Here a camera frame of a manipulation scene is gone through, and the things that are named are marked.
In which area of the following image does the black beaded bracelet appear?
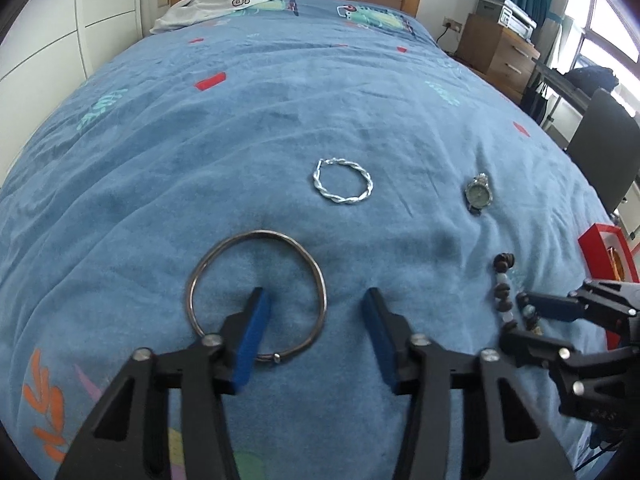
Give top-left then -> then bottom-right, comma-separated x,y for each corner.
491,251 -> 544,336

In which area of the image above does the amber resin bangle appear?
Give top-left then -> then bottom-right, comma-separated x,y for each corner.
606,246 -> 626,282

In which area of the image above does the red white jewelry box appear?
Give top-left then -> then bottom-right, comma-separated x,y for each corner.
578,223 -> 639,283

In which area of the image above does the thin silver bangle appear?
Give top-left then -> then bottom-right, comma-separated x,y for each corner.
183,230 -> 328,364

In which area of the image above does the silver wrist watch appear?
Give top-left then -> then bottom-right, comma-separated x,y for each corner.
464,172 -> 492,214

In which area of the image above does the dark grey chair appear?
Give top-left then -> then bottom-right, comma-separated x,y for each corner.
566,89 -> 640,214

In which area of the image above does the twisted silver hoop earring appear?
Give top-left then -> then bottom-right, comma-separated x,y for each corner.
311,157 -> 374,205

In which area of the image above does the blue patterned bedspread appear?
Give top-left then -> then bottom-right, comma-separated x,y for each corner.
1,0 -> 608,479

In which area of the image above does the black bag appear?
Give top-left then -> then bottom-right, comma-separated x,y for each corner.
564,65 -> 620,98

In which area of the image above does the wooden drawer chest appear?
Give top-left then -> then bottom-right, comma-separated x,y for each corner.
454,14 -> 540,105

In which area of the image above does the white printer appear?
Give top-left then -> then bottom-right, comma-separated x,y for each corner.
475,0 -> 537,41

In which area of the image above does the white clothing on bed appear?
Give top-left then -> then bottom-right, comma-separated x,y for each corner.
150,0 -> 272,35

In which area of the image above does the white wardrobe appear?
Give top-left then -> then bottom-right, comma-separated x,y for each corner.
1,0 -> 169,174

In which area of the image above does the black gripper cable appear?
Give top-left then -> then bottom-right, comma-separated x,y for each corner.
569,439 -> 622,474

